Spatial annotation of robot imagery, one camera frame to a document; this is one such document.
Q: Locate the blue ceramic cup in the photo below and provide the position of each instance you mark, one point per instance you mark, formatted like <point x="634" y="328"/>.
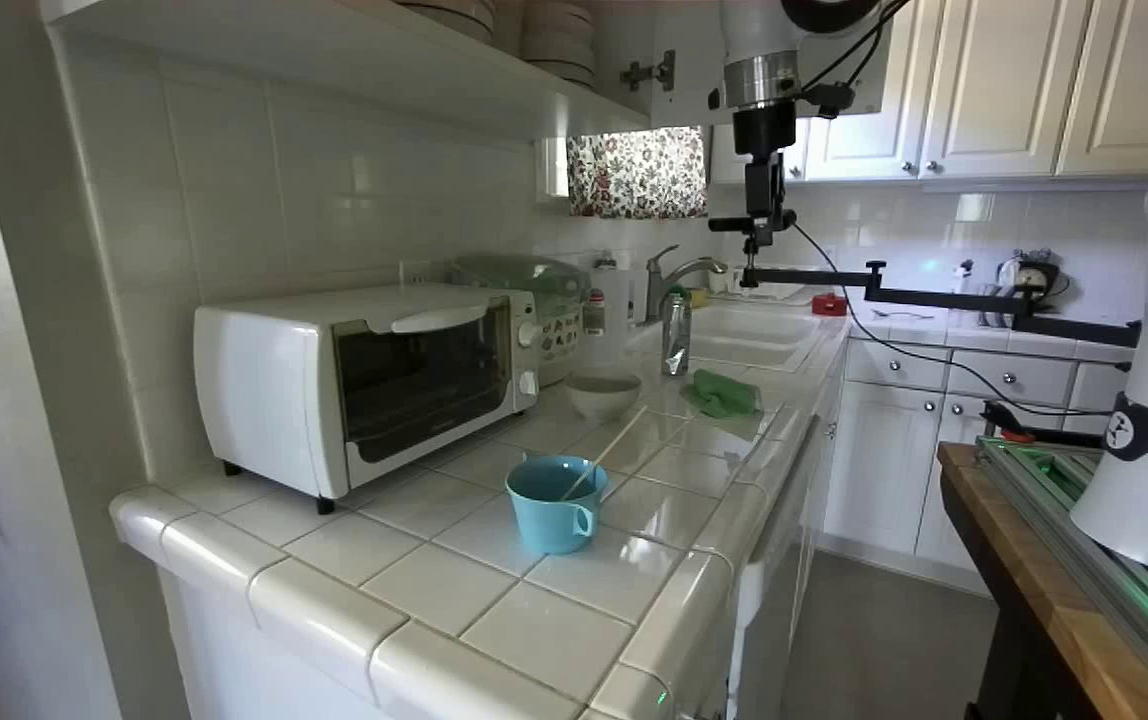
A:
<point x="548" y="523"/>

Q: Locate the spoon in cup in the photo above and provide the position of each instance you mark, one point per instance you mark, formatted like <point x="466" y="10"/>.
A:
<point x="588" y="471"/>

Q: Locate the small white bowl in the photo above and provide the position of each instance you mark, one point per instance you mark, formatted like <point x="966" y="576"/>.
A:
<point x="601" y="399"/>

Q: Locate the chrome kitchen faucet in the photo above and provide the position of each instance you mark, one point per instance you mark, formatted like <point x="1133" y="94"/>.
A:
<point x="668" y="311"/>

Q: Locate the floral window curtain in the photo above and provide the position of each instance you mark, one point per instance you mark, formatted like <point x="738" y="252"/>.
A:
<point x="658" y="175"/>

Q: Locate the red object by sink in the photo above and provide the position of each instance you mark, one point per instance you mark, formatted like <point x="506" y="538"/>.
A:
<point x="831" y="306"/>

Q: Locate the white toaster oven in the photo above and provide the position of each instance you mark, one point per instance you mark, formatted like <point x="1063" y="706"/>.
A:
<point x="339" y="390"/>

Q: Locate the white lower cabinets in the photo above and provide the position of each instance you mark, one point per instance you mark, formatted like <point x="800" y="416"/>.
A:
<point x="903" y="400"/>

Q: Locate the white cabinets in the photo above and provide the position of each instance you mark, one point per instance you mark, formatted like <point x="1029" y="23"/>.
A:
<point x="996" y="91"/>
<point x="903" y="400"/>

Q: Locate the white upper cabinets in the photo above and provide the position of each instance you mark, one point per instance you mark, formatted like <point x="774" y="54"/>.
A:
<point x="996" y="91"/>

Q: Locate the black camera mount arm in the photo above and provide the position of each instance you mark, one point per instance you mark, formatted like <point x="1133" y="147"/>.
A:
<point x="944" y="299"/>

